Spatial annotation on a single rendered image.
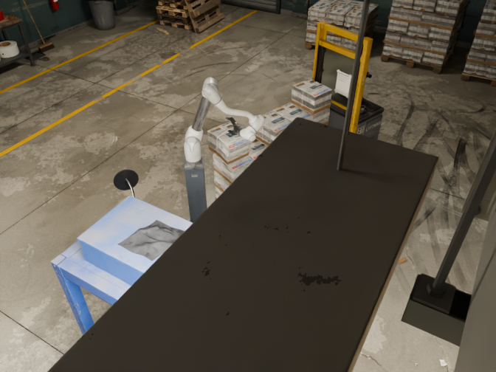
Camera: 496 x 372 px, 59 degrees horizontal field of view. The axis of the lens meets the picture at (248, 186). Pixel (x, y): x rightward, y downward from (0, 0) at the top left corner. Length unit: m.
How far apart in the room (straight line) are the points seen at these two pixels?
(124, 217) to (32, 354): 2.10
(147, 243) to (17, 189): 3.99
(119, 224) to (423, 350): 2.93
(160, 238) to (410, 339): 2.68
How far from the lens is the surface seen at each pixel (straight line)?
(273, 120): 4.94
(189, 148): 4.24
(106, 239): 2.67
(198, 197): 4.58
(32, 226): 5.69
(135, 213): 2.79
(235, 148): 4.44
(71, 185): 6.12
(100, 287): 2.71
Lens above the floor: 3.59
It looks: 39 degrees down
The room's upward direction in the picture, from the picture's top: straight up
